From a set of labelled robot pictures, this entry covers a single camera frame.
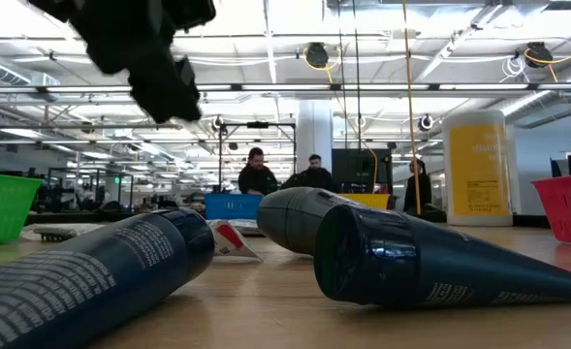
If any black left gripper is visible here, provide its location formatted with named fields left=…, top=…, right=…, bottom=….
left=69, top=0, right=217, bottom=125

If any white red packet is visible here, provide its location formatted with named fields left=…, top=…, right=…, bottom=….
left=208, top=218, right=265, bottom=264

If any dark grey toiletry tube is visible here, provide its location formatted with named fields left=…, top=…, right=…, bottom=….
left=256, top=186, right=364, bottom=257

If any dark blue toiletry tube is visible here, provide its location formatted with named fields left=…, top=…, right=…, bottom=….
left=0, top=207, right=216, bottom=349
left=312, top=203, right=571, bottom=309

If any person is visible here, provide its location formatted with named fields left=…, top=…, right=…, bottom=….
left=280, top=153, right=337, bottom=193
left=238, top=146, right=280, bottom=196
left=402, top=158, right=433, bottom=214

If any blue plastic basket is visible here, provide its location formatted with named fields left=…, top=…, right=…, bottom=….
left=204, top=192, right=265, bottom=222

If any white building column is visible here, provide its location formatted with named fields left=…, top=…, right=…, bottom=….
left=296, top=100, right=334, bottom=185

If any black hairbrush in clear bag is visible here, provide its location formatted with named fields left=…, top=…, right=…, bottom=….
left=19, top=222, right=108, bottom=243

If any large dark screen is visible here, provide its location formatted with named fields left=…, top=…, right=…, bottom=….
left=331, top=147, right=394, bottom=195

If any green plastic basket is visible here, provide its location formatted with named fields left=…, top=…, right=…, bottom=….
left=0, top=172, right=45, bottom=247

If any yellow plastic basket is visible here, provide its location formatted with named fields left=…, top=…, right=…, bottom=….
left=338, top=193, right=392, bottom=211

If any white wipes canister yellow label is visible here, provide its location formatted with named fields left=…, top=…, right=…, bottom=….
left=441, top=108, right=515, bottom=228

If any red plastic basket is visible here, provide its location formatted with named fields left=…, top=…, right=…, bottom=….
left=530, top=172, right=571, bottom=247

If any black background frame rig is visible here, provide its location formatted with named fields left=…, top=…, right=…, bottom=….
left=216, top=120, right=299, bottom=194

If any black hanging cable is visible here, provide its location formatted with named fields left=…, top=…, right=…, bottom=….
left=351, top=0, right=364, bottom=151
left=336, top=0, right=349, bottom=151

